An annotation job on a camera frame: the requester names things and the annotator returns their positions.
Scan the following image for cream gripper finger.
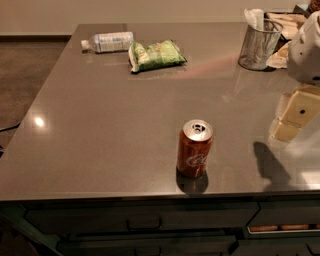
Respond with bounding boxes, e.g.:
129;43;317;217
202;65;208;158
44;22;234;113
270;119;302;142

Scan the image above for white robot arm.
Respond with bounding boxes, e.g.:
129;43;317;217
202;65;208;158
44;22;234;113
270;11;320;143

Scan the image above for red coke can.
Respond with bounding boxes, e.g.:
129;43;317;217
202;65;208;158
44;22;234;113
177;119;213;178

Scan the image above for metal mesh cup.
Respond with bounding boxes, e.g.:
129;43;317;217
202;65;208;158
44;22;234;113
238;19;283;71

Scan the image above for dark right drawer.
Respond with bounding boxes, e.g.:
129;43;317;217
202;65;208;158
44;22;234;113
247;200;320;235

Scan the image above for dark drawer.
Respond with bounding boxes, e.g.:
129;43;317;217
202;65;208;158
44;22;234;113
57;236;236;256
26;203;258;234
247;200;320;235

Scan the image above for white napkins in cup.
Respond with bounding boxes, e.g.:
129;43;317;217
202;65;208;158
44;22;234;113
244;9;264;30

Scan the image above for dark upper drawer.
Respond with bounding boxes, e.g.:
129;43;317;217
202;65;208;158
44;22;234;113
26;203;258;234

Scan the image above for green chip bag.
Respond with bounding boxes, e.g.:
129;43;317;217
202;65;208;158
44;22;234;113
128;40;187;73

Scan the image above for clear plastic water bottle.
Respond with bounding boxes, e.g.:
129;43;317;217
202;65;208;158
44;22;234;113
81;32;134;53

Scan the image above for dark lower drawer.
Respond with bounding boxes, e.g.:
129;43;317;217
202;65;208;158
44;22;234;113
57;236;236;256

